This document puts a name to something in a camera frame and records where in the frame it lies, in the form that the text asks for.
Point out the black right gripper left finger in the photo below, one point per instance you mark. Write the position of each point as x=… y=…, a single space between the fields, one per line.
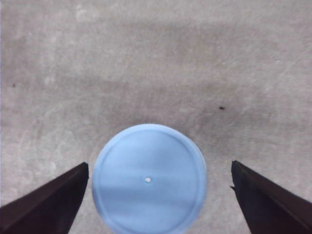
x=49 y=208

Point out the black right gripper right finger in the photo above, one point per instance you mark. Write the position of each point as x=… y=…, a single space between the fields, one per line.
x=267 y=208

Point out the blue cup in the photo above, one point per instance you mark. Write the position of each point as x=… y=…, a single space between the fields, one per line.
x=148 y=179

